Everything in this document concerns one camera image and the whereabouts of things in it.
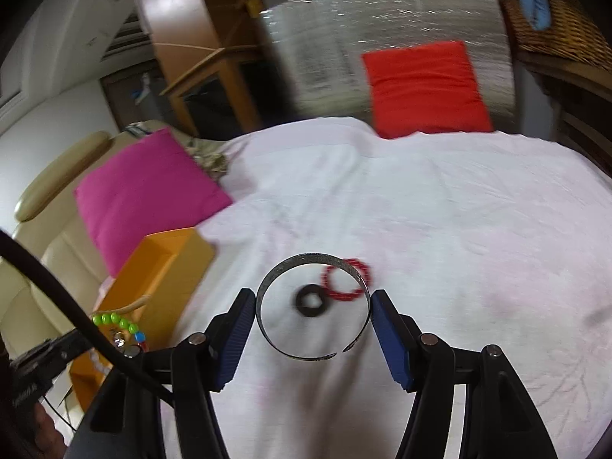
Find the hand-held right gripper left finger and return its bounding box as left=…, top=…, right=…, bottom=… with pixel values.
left=64, top=288, right=257, bottom=459

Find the silver cuff bangle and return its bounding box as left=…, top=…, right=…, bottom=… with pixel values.
left=256, top=252, right=374, bottom=361

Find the white blanket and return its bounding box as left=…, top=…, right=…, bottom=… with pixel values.
left=93, top=116, right=612, bottom=459

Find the red bead bracelet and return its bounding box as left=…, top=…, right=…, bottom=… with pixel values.
left=319, top=257, right=376, bottom=303

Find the orange box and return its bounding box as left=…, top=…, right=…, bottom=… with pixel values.
left=69, top=228, right=217, bottom=412

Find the person's left hand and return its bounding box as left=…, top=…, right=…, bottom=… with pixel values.
left=29, top=404, right=65, bottom=455

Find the wall vent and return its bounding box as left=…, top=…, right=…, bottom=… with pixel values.
left=99, top=10, right=155, bottom=62

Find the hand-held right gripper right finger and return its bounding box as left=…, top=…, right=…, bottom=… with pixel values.
left=370, top=289, right=561, bottom=459

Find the red pillow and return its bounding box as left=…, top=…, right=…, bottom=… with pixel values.
left=361, top=41, right=494, bottom=140

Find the beige sofa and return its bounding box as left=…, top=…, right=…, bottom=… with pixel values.
left=0, top=122, right=192, bottom=345

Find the wicker basket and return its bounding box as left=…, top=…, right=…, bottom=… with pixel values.
left=497, top=0, right=612, bottom=64

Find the wooden shelf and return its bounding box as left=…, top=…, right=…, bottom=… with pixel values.
left=514, top=50, right=612, bottom=180

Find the curved wooden panel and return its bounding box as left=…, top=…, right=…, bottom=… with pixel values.
left=131, top=0, right=271, bottom=137

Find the black cable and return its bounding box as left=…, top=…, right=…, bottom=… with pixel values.
left=0, top=229, right=175, bottom=405

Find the patterned beige cloth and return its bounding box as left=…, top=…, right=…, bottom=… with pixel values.
left=184, top=135, right=231, bottom=180

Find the multicolour bead bracelet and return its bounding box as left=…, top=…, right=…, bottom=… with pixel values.
left=88, top=312, right=148, bottom=376

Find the silver insulation sheet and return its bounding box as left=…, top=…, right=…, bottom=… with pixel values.
left=260, top=0, right=519, bottom=135

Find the pink pillow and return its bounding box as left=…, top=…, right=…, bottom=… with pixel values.
left=73, top=127, right=235, bottom=279

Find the black ring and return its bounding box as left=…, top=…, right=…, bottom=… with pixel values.
left=295, top=285, right=329, bottom=317

